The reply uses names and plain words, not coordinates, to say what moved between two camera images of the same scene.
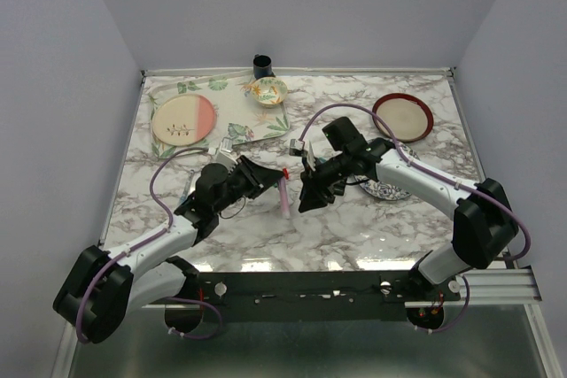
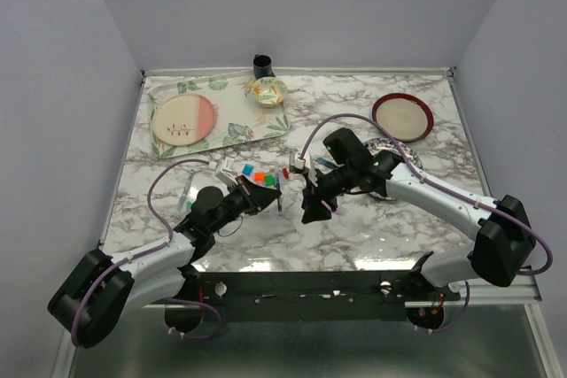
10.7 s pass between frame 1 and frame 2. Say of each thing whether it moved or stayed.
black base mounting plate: stayed
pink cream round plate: stayed
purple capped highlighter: moved
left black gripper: moved
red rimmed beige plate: stayed
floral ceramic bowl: stayed
